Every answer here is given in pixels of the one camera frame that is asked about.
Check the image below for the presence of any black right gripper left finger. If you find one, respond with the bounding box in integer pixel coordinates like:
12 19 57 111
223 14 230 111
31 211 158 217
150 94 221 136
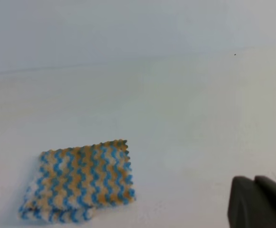
228 176 276 228

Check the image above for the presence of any blue striped cleaning rag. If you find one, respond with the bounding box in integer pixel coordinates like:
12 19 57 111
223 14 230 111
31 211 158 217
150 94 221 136
18 139 136 223

